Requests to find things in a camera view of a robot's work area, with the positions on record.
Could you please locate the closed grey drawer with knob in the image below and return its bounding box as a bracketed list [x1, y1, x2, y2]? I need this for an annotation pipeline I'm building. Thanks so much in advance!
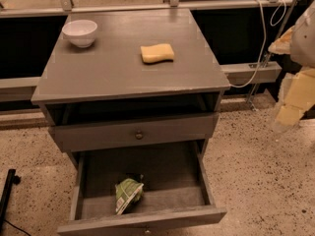
[49, 113, 219, 152]

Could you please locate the white ceramic bowl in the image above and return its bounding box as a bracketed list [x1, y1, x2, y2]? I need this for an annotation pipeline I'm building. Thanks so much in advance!
[62, 20, 97, 48]

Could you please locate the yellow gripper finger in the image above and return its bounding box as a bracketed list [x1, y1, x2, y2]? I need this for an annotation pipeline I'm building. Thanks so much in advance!
[268, 28, 293, 55]
[273, 68, 315, 128]

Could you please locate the yellow sponge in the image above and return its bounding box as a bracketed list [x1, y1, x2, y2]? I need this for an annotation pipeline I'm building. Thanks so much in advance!
[141, 43, 174, 64]

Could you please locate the green jalapeno chip bag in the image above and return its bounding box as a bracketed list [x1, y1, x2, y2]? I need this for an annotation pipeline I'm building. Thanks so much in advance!
[115, 174, 144, 215]

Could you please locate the black stand on floor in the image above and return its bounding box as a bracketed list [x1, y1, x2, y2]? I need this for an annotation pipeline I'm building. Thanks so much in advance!
[0, 169, 21, 232]

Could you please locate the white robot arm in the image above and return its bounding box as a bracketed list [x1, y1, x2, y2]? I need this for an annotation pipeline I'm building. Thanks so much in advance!
[268, 1, 315, 128]

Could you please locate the open bottom grey drawer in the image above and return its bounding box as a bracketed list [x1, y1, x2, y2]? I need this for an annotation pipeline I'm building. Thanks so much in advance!
[57, 142, 226, 236]

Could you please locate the grey wooden drawer cabinet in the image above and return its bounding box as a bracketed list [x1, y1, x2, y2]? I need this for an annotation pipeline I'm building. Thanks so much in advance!
[31, 9, 229, 163]

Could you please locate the white cable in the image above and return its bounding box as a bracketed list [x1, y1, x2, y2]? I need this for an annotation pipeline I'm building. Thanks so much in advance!
[225, 0, 288, 89]

